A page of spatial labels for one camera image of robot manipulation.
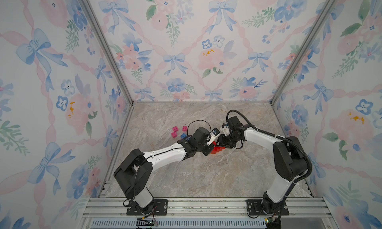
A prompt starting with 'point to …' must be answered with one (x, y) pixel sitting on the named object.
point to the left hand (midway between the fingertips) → (213, 141)
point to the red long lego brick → (217, 149)
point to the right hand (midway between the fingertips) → (218, 144)
